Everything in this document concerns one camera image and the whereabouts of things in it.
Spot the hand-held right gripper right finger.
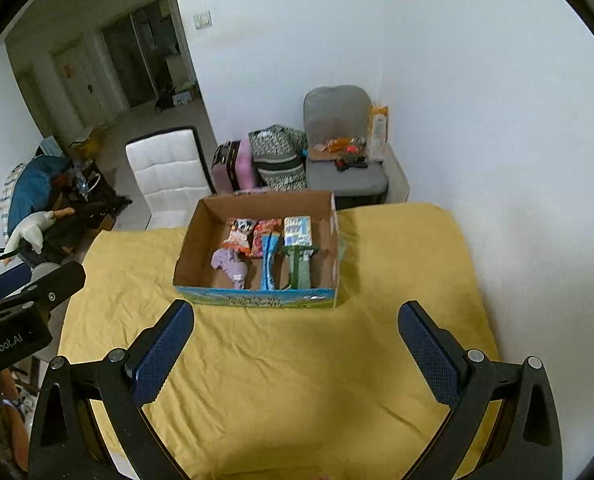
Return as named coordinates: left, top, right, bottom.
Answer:
left=398, top=301, right=562, bottom=480

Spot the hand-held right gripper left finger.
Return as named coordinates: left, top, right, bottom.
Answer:
left=28, top=300, right=196, bottom=480

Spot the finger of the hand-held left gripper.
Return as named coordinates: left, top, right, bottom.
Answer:
left=0, top=261, right=86, bottom=319
left=0, top=262, right=32, bottom=306

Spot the printed cardboard box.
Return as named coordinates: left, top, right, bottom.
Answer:
left=173, top=190, right=340, bottom=310

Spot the purple cloth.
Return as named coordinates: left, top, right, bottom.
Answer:
left=211, top=247, right=250, bottom=289

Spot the long blue packet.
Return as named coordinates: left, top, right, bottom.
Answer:
left=260, top=232, right=282, bottom=291

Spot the cartoon snack packet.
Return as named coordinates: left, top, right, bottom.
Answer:
left=222, top=217, right=256, bottom=256

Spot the red snack packet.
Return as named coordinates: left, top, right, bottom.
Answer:
left=251, top=219, right=284, bottom=258

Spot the green packet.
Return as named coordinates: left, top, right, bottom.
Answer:
left=283, top=244, right=322, bottom=290

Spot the white blue tissue pack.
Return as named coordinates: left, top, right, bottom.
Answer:
left=283, top=215, right=312, bottom=248

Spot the white goose plush toy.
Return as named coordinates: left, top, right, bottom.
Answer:
left=4, top=207, right=75, bottom=256

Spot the plaid cloth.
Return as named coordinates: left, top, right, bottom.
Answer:
left=0, top=162, right=25, bottom=221

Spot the blue garment pile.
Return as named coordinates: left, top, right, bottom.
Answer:
left=7, top=155, right=72, bottom=233

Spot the yellow tablecloth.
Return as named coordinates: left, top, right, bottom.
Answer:
left=0, top=203, right=502, bottom=480

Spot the yellow bag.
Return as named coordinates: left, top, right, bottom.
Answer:
left=69, top=132, right=108, bottom=161

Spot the white padded chair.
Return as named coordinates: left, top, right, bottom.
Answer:
left=125, top=126, right=216, bottom=231

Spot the white door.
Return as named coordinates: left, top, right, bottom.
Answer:
left=52, top=42, right=128, bottom=131

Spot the pink suitcase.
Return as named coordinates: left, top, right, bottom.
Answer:
left=212, top=139, right=260, bottom=195

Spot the black white patterned bag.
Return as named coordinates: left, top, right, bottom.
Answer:
left=248, top=124, right=308, bottom=192

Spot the orange snack packet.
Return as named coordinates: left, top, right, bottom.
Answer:
left=327, top=137, right=365, bottom=153

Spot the white orange paper bag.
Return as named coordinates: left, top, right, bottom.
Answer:
left=368, top=104, right=390, bottom=161

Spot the glass sliding door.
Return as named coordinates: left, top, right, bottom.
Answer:
left=101, top=0, right=198, bottom=108

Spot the grey armchair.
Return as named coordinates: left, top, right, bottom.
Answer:
left=303, top=86, right=390, bottom=210

